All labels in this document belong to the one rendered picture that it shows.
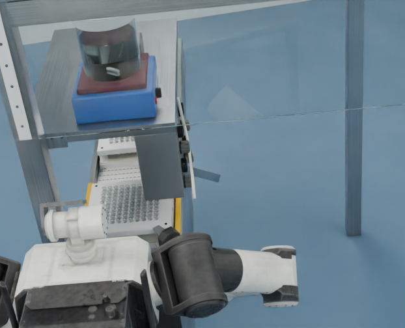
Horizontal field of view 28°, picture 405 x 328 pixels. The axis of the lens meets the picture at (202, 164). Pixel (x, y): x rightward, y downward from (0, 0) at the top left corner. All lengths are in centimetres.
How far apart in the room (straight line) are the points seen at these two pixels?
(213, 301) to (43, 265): 35
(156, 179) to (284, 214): 171
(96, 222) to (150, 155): 50
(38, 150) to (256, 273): 63
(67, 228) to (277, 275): 46
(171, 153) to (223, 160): 209
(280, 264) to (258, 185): 218
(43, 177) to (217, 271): 60
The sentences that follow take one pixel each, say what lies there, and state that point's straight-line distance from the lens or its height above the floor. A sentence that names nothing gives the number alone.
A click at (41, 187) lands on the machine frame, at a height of 116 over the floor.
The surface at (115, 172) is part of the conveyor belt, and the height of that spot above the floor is 83.
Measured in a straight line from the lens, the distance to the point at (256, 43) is 182.
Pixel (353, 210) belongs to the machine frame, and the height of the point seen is 14.
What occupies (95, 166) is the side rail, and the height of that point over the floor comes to 87.
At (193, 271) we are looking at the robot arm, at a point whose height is 124.
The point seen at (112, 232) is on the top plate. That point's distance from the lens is 227.
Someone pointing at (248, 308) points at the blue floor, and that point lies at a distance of 328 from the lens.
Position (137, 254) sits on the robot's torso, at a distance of 164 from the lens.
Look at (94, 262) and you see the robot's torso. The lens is 164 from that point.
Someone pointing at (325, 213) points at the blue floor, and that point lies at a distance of 373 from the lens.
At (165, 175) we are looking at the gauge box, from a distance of 207.
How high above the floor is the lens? 228
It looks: 34 degrees down
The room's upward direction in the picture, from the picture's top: 7 degrees counter-clockwise
